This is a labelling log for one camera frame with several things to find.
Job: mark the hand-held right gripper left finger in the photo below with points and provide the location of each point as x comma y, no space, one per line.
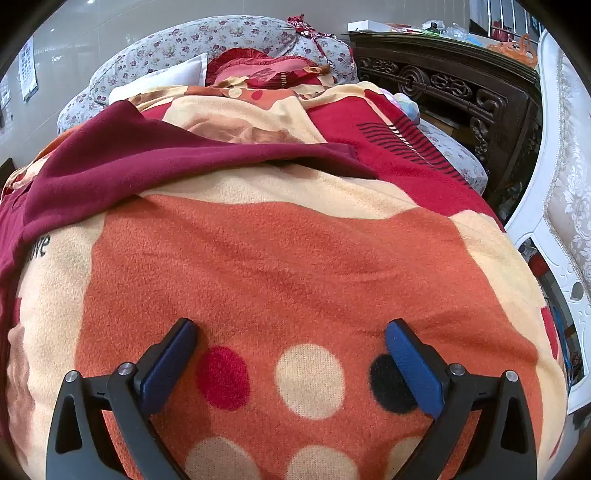
168,364

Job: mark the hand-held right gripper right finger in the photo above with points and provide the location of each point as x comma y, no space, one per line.
413,369

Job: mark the maroon garment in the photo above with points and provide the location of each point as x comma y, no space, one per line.
138,157

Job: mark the orange printed blanket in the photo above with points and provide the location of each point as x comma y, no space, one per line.
277,277

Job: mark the floral bed sheet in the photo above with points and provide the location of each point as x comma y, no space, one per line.
457,157

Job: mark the white ornate chair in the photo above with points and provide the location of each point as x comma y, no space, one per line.
568,161

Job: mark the pastel soft toy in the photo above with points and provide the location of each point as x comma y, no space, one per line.
406,106

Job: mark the dark carved wooden cabinet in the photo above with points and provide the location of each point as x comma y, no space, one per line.
429,83

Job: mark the white pillow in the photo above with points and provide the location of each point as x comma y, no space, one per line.
171,76

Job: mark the red ruffled pillow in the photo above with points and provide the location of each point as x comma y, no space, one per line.
258,64

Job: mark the floral pillows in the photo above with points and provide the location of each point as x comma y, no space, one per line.
184,41

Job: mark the orange plastic bag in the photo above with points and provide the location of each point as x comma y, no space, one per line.
517,53

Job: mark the clear plastic bags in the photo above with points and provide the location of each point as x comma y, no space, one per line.
452,32

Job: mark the white flat box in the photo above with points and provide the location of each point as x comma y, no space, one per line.
383,25

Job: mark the red floral cloth bundle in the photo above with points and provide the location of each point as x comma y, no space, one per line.
302,25

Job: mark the wall calendar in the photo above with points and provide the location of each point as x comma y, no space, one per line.
28,69

